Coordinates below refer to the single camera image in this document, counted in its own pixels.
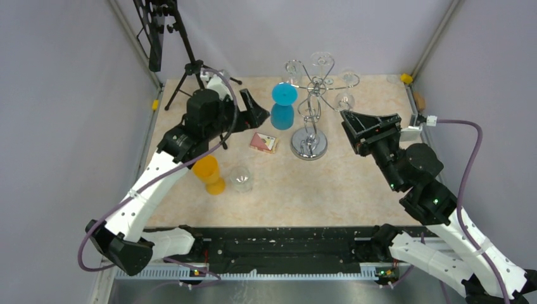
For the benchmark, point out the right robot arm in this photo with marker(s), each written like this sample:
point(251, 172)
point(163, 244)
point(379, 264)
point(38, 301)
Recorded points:
point(478, 271)

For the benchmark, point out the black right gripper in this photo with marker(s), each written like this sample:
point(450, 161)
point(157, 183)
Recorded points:
point(365, 130)

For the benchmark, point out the black tripod stand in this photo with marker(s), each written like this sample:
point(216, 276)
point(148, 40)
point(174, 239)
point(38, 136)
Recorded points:
point(193, 63)

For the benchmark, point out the blue wine glass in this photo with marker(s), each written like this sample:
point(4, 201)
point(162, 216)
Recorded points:
point(282, 113)

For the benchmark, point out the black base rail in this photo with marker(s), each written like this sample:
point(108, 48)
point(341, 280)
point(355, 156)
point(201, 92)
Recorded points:
point(284, 250)

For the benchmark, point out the playing card box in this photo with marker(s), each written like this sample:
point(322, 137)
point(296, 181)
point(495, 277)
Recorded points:
point(264, 143)

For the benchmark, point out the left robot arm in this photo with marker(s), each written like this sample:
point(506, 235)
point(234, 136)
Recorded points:
point(121, 236)

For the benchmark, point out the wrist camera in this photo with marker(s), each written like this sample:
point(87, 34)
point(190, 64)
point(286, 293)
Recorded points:
point(416, 126)
point(215, 83)

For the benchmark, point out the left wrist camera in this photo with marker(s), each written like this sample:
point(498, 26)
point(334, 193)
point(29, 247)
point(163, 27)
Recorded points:
point(215, 83)

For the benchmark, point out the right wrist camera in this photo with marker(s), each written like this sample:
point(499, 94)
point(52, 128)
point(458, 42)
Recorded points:
point(416, 126)

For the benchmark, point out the clear small wine glass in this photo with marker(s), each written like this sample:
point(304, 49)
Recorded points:
point(345, 100)

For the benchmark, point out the yellow wine glass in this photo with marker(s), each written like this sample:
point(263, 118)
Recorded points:
point(207, 171)

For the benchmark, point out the clear patterned wine glass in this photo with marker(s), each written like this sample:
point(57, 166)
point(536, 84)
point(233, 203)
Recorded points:
point(241, 179)

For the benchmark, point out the black perforated plate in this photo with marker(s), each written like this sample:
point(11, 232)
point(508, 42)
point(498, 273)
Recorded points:
point(152, 17)

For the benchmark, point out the yellow corner clamp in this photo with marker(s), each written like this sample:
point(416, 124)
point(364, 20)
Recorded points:
point(406, 79)

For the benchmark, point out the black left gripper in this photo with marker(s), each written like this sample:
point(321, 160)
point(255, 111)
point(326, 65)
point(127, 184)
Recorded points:
point(251, 117)

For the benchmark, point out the chrome wine glass rack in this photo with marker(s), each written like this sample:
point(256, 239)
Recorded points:
point(309, 142)

